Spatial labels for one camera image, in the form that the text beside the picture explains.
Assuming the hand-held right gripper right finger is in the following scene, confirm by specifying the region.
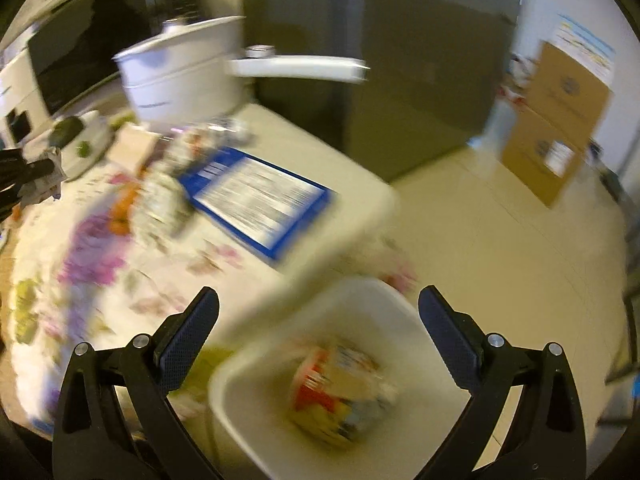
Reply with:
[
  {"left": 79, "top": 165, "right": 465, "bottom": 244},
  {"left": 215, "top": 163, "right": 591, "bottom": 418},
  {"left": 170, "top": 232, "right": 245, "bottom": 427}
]
[{"left": 415, "top": 285, "right": 588, "bottom": 480}]

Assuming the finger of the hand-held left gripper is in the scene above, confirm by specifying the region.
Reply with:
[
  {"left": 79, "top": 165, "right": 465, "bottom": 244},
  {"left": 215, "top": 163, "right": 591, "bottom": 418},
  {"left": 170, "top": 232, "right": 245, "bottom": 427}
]
[
  {"left": 0, "top": 182, "right": 28, "bottom": 223},
  {"left": 0, "top": 149, "right": 57, "bottom": 178}
]

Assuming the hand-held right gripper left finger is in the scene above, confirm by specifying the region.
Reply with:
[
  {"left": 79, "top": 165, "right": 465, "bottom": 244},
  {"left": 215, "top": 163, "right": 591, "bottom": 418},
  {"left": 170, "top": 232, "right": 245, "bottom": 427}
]
[{"left": 51, "top": 286, "right": 223, "bottom": 480}]

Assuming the white tissue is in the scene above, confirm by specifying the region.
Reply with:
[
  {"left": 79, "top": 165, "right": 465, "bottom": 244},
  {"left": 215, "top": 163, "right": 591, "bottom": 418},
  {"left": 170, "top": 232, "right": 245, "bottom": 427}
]
[{"left": 17, "top": 152, "right": 68, "bottom": 206}]

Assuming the white trash bin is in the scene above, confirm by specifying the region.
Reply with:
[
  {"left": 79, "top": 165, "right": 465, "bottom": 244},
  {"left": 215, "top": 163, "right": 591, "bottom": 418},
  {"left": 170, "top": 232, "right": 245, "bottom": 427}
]
[{"left": 207, "top": 277, "right": 483, "bottom": 480}]

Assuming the red instant noodle cup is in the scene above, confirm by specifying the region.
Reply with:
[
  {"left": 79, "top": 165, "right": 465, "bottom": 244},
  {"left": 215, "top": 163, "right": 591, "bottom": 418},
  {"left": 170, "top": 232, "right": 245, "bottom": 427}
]
[{"left": 290, "top": 345, "right": 353, "bottom": 431}]

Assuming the yellow packet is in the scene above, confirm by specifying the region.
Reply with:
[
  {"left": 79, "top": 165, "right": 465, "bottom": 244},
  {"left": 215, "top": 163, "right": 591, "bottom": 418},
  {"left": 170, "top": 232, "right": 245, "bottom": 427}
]
[{"left": 292, "top": 402, "right": 353, "bottom": 443}]

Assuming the green squash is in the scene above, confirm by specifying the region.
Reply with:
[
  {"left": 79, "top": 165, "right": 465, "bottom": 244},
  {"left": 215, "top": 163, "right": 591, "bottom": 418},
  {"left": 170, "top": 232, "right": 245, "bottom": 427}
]
[{"left": 50, "top": 116, "right": 86, "bottom": 147}]

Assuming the white air fryer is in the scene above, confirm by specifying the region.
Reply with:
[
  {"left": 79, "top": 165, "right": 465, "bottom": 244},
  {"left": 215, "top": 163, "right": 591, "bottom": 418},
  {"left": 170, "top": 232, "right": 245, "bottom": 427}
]
[{"left": 0, "top": 50, "right": 51, "bottom": 148}]

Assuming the white bowl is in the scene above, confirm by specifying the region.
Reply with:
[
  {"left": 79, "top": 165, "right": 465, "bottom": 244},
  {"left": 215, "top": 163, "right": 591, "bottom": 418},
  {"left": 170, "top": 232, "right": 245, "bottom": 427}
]
[{"left": 25, "top": 110, "right": 116, "bottom": 181}]

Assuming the white plastic packet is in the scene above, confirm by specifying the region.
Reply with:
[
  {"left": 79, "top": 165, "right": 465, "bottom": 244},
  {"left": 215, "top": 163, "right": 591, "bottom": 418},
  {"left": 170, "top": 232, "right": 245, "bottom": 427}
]
[{"left": 135, "top": 165, "right": 193, "bottom": 246}]

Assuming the black microwave oven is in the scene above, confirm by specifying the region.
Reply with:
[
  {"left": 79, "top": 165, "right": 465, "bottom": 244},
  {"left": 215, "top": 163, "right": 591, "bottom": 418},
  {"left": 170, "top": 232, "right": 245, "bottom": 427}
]
[{"left": 25, "top": 0, "right": 206, "bottom": 118}]

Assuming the flattened blue carton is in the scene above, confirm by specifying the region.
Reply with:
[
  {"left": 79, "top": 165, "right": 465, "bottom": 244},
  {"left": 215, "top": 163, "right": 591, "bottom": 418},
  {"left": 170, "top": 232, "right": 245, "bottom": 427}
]
[{"left": 180, "top": 146, "right": 337, "bottom": 262}]

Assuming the clear plastic wrapper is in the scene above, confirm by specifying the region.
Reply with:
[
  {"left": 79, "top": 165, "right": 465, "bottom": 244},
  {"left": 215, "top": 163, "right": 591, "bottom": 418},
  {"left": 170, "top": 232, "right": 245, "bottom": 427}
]
[{"left": 160, "top": 127, "right": 211, "bottom": 176}]

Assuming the white electric pot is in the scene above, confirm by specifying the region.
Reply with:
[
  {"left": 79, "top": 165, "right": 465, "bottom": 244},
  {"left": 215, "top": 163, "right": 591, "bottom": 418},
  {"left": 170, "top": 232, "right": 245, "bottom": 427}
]
[{"left": 112, "top": 15, "right": 371, "bottom": 126}]

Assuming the brown cardboard box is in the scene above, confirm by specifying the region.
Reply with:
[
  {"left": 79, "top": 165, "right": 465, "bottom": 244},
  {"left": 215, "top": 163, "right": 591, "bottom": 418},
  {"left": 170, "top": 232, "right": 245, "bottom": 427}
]
[{"left": 501, "top": 40, "right": 613, "bottom": 208}]

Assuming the grey refrigerator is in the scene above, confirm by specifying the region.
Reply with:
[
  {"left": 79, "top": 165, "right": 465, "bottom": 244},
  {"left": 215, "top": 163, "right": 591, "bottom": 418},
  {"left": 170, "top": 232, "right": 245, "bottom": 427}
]
[{"left": 240, "top": 0, "right": 526, "bottom": 181}]

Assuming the pale blue wall poster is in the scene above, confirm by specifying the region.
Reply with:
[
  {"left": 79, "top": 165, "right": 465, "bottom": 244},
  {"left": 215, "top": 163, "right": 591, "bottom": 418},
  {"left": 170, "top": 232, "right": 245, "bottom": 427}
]
[{"left": 550, "top": 15, "right": 616, "bottom": 86}]

